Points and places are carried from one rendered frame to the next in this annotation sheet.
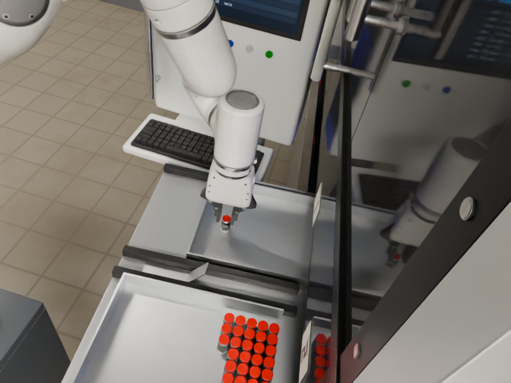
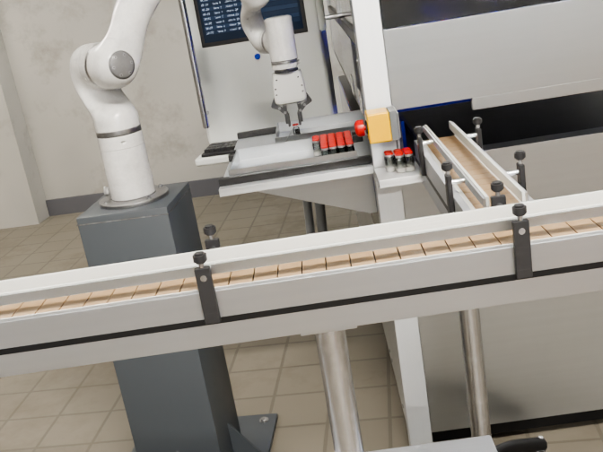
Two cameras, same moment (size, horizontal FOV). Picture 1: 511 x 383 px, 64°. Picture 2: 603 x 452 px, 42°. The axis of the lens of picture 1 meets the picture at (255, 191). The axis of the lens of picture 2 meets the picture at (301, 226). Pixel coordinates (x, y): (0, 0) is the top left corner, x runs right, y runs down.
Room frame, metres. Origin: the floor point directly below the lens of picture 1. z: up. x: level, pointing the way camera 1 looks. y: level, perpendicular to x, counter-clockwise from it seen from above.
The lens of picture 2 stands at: (-1.80, 0.03, 1.36)
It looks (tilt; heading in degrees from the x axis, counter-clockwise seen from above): 18 degrees down; 1
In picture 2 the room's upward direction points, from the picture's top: 9 degrees counter-clockwise
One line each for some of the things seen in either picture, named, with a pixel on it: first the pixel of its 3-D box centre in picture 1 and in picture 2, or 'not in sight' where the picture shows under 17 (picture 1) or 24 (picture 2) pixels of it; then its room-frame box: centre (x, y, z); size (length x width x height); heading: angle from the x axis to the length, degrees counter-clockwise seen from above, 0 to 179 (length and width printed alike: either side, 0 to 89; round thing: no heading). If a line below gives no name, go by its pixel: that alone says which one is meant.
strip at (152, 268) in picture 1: (174, 267); not in sight; (0.48, 0.14, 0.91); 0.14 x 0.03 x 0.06; 88
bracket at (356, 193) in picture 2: not in sight; (311, 196); (0.22, 0.04, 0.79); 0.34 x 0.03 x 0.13; 89
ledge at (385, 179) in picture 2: not in sight; (405, 173); (0.03, -0.20, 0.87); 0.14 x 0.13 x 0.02; 89
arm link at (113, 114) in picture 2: not in sight; (103, 88); (0.29, 0.54, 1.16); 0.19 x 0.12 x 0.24; 38
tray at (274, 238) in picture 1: (268, 229); (329, 126); (0.64, -0.05, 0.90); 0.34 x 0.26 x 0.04; 89
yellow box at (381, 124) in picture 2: not in sight; (380, 125); (0.05, -0.16, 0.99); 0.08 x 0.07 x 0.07; 89
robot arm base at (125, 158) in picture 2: not in sight; (126, 166); (0.26, 0.52, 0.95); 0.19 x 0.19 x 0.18
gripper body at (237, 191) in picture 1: (230, 181); (288, 84); (0.63, 0.06, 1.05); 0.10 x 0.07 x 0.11; 89
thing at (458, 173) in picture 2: not in sight; (467, 174); (-0.24, -0.29, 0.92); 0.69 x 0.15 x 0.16; 179
